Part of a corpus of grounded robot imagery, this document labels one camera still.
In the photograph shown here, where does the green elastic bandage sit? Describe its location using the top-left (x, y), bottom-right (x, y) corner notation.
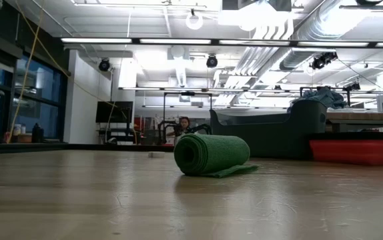
top-left (173, 133), bottom-right (259, 179)

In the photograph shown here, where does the person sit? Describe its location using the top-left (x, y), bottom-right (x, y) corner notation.
top-left (166, 116), bottom-right (192, 138)

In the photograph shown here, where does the black monitor on stand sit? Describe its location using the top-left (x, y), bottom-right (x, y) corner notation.
top-left (95, 101), bottom-right (134, 124)

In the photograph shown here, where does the long ceiling light strip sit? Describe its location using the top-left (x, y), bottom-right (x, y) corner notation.
top-left (60, 37), bottom-right (383, 48)

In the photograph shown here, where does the dark green plastic bin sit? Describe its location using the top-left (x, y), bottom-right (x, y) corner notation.
top-left (210, 99), bottom-right (328, 159)

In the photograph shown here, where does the blue cloth pile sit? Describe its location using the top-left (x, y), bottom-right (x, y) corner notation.
top-left (290, 86), bottom-right (348, 111)

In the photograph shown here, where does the black bottle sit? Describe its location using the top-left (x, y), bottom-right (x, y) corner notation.
top-left (31, 122), bottom-right (45, 144)

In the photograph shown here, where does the red basin with black rim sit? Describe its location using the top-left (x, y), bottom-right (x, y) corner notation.
top-left (308, 132), bottom-right (383, 167)

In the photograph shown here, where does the orange container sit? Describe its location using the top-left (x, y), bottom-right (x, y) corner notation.
top-left (3, 132), bottom-right (33, 144)

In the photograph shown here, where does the wooden workbench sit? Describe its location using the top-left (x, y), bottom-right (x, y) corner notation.
top-left (324, 112), bottom-right (383, 133)

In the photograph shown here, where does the black metal frame stand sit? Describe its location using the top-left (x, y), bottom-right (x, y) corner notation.
top-left (162, 91), bottom-right (214, 145)

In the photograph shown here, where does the white ring lamp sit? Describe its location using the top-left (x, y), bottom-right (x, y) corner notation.
top-left (185, 9), bottom-right (204, 31)

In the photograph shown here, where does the black ceiling camera cluster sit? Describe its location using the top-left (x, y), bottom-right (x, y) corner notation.
top-left (310, 51), bottom-right (339, 71)

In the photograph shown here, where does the silver ventilation duct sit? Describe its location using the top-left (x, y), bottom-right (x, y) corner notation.
top-left (280, 0), bottom-right (379, 73)

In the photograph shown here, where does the black table edge rail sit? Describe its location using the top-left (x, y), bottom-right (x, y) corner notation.
top-left (0, 142), bottom-right (175, 155)

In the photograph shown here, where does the hanging yellow cable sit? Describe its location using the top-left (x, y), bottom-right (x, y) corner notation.
top-left (6, 19), bottom-right (42, 144)

